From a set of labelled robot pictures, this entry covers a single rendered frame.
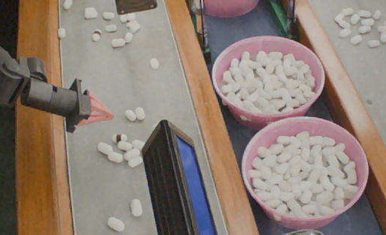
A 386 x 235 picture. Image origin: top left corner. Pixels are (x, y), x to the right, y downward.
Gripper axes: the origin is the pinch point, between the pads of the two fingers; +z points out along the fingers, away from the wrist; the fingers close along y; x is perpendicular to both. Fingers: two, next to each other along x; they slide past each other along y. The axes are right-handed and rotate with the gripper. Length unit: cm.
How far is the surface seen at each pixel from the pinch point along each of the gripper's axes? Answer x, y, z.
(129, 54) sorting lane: 3.3, 28.5, 11.0
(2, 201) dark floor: 97, 46, 11
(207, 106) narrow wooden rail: -7.9, 3.3, 21.1
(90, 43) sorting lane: 9.2, 36.1, 3.6
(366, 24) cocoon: -36, 22, 60
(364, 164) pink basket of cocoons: -25, -21, 43
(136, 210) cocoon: 4.6, -19.9, 5.7
